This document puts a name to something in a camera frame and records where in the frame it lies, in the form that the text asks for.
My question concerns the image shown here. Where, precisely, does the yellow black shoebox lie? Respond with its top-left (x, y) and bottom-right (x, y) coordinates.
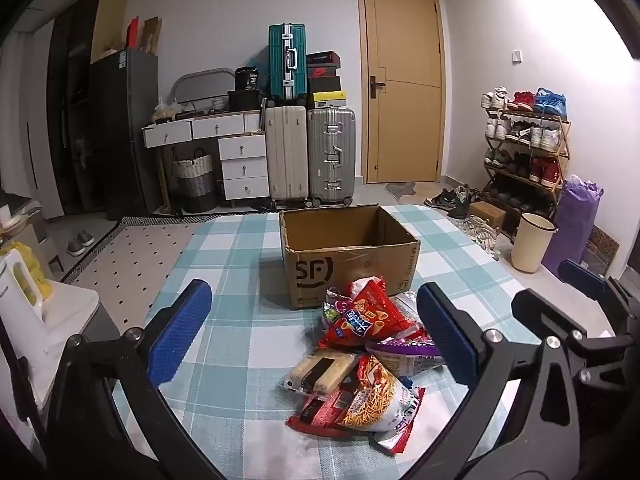
top-left (307, 91), bottom-right (347, 110)

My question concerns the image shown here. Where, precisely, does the black white sneaker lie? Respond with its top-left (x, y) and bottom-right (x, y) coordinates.
top-left (425, 191), bottom-right (456, 211)

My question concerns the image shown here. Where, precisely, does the clear plastic bag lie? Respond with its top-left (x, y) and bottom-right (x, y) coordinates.
top-left (152, 97), bottom-right (181, 124)

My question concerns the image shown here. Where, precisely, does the dark refrigerator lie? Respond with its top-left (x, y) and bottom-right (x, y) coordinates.
top-left (90, 49), bottom-right (161, 221)

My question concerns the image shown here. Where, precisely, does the black printed bag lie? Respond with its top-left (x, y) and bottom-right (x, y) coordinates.
top-left (235, 66), bottom-right (264, 92)

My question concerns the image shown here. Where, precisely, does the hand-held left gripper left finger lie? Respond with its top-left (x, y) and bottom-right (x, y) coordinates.
top-left (44, 279), bottom-right (226, 480)

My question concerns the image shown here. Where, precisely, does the purple grape candy packet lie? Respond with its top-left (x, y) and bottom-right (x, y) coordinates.
top-left (324, 287), bottom-right (352, 335)

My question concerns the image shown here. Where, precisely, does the dotted floor rug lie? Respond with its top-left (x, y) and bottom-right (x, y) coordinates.
top-left (60, 216), bottom-right (213, 292)

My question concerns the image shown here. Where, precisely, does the group of assorted shoes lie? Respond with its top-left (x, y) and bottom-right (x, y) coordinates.
top-left (481, 87), bottom-right (568, 211)

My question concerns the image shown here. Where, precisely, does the wooden shoe rack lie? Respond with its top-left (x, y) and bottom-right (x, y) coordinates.
top-left (482, 105), bottom-right (572, 242)

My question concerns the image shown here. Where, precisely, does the white strappy sneaker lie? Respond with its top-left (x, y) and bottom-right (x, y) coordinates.
top-left (460, 215), bottom-right (493, 241)
top-left (475, 227), bottom-right (501, 260)

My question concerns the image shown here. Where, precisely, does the beige suitcase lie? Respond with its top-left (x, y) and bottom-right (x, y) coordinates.
top-left (264, 105), bottom-right (310, 207)

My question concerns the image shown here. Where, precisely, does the wooden door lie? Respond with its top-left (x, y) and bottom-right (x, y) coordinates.
top-left (356, 0), bottom-right (446, 184)

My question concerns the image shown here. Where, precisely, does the white drawer desk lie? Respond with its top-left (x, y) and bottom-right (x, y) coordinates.
top-left (142, 110), bottom-right (271, 202)

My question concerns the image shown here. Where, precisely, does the black cabinet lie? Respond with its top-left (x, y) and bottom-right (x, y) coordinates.
top-left (47, 0), bottom-right (126, 217)

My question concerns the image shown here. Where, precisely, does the brown patterned panel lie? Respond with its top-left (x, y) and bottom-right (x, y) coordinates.
top-left (582, 225), bottom-right (621, 269)

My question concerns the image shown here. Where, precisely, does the silver suitcase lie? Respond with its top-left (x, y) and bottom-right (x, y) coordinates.
top-left (306, 107), bottom-right (357, 207)

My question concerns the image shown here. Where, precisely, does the teal suitcase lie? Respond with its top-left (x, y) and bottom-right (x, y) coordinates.
top-left (268, 23), bottom-right (308, 106)

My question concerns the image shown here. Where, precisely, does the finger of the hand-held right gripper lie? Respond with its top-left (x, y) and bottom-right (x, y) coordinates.
top-left (559, 259), bottom-right (640, 333)
top-left (511, 287), bottom-right (640, 361)

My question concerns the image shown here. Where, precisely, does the red paper bag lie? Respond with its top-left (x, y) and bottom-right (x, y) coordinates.
top-left (127, 17), bottom-right (146, 51)

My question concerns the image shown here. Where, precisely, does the red cookie packet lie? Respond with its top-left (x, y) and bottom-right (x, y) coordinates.
top-left (286, 391), bottom-right (353, 436)

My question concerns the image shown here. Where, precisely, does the purple white snack packet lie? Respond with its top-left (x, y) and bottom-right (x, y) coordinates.
top-left (364, 337), bottom-right (447, 378)

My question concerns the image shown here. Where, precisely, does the printed cardboard box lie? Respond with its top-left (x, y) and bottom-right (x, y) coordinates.
top-left (279, 204), bottom-right (422, 310)

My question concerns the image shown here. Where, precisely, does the clear rice cracker packet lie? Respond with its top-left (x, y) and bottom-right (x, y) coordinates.
top-left (284, 351), bottom-right (362, 395)

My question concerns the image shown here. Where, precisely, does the woven laundry basket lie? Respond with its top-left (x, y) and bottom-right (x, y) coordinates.
top-left (173, 148), bottom-right (217, 213)

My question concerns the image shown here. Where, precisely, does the yellow bag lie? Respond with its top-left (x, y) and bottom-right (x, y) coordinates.
top-left (9, 241), bottom-right (54, 302)

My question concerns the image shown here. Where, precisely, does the small cardboard box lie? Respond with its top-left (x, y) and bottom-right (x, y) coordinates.
top-left (468, 201), bottom-right (507, 234)

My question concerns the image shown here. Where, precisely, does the white side table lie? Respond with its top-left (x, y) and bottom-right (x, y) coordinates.
top-left (0, 280), bottom-right (101, 411)

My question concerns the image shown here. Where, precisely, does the white kettle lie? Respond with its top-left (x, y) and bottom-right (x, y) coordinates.
top-left (0, 250), bottom-right (51, 333)

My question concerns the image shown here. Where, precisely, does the red cone snack packet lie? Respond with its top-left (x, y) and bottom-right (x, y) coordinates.
top-left (319, 276), bottom-right (427, 352)

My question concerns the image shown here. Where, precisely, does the tall cardboard box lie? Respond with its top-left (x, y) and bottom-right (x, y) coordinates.
top-left (91, 0), bottom-right (127, 64)

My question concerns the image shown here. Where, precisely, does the dark grey sneaker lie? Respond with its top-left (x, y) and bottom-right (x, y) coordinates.
top-left (447, 185), bottom-right (482, 219)

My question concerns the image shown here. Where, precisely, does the purple bag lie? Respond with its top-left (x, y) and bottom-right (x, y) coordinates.
top-left (542, 175), bottom-right (605, 279)

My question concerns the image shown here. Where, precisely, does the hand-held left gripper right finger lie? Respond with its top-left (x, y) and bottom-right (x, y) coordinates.
top-left (405, 282), bottom-right (583, 480)

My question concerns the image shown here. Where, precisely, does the black storage box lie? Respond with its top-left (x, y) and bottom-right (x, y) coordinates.
top-left (228, 90), bottom-right (266, 113)

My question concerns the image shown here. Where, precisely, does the cream waste bin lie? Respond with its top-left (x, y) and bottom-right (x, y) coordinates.
top-left (511, 212), bottom-right (558, 275)

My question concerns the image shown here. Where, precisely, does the white red noodle snack packet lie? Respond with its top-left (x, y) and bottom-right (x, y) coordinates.
top-left (339, 355), bottom-right (426, 433)

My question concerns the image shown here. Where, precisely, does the arched grey mirror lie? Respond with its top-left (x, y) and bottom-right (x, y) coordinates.
top-left (171, 67), bottom-right (236, 104)

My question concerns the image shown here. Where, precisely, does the brown paper bag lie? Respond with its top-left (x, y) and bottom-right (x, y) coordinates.
top-left (144, 16), bottom-right (164, 56)

